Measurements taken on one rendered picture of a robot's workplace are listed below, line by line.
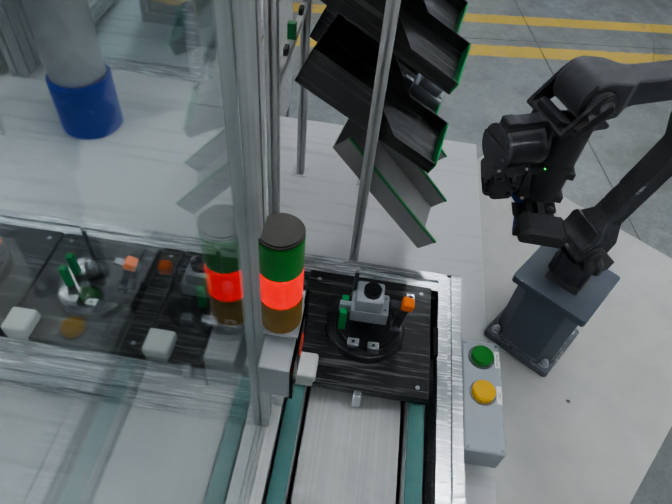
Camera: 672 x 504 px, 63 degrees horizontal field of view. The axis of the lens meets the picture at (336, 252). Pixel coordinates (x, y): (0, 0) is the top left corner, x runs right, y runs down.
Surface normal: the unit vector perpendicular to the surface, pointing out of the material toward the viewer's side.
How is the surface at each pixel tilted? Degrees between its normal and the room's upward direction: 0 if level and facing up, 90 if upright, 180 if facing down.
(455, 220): 0
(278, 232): 0
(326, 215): 0
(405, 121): 25
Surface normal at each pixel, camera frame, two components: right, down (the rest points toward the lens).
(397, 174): 0.72, -0.26
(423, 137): 0.47, -0.47
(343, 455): 0.07, -0.65
